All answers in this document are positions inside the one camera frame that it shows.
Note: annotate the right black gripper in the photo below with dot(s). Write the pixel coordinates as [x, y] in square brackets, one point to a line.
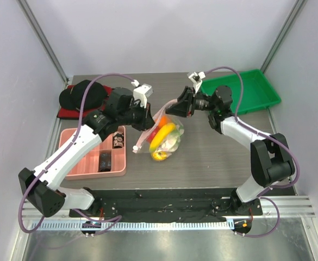
[189, 100]

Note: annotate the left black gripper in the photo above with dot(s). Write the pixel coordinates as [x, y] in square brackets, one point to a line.
[147, 120]

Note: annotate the yellow toy banana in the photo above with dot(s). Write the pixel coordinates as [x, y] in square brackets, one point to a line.
[161, 135]

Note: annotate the clear zip top bag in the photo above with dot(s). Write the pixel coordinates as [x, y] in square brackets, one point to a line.
[142, 146]

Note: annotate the orange toy orange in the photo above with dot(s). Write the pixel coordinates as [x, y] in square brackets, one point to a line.
[163, 121]

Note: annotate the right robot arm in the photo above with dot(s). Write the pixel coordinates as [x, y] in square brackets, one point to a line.
[271, 161]

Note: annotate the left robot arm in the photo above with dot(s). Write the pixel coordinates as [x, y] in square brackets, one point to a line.
[41, 186]

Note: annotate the red toy apple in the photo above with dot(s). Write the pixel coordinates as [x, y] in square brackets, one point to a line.
[153, 134]

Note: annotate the floral rolled sock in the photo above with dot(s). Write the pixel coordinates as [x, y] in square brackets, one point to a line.
[118, 140]

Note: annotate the green toy lettuce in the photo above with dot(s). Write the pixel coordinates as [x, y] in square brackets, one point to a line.
[172, 137]

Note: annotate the yellow toy lemon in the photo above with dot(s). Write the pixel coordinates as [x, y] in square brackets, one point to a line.
[160, 156]

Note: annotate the pink compartment organizer tray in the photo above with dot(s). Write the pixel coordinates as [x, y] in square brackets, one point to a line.
[87, 167]

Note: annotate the dark rolled sock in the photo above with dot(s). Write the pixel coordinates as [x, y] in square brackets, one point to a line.
[104, 162]

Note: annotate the black cap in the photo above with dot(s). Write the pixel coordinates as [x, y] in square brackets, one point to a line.
[71, 98]

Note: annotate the red and black cloth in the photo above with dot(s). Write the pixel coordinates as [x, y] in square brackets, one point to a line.
[74, 115]

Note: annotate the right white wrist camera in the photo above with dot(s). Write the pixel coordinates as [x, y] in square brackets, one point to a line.
[197, 79]

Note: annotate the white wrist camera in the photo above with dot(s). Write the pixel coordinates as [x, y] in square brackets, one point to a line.
[141, 92]
[197, 79]

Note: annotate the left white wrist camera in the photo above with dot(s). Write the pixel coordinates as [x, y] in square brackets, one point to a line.
[141, 92]

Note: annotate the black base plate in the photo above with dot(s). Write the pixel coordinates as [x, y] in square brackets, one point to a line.
[172, 205]

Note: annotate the white slotted cable duct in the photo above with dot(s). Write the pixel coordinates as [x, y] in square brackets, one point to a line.
[84, 225]

